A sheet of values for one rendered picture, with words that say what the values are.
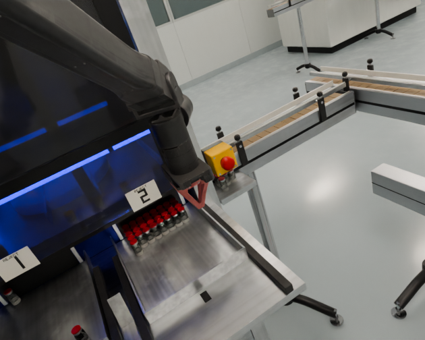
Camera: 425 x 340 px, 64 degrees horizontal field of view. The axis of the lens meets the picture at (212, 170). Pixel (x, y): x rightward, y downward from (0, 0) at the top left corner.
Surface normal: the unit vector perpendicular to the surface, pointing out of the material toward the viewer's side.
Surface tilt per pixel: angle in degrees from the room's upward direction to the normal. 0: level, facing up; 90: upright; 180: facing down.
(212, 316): 0
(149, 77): 84
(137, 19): 90
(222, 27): 90
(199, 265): 0
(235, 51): 90
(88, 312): 0
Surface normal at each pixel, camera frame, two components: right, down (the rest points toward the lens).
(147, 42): 0.45, 0.32
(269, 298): -0.29, -0.83
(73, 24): 0.95, -0.18
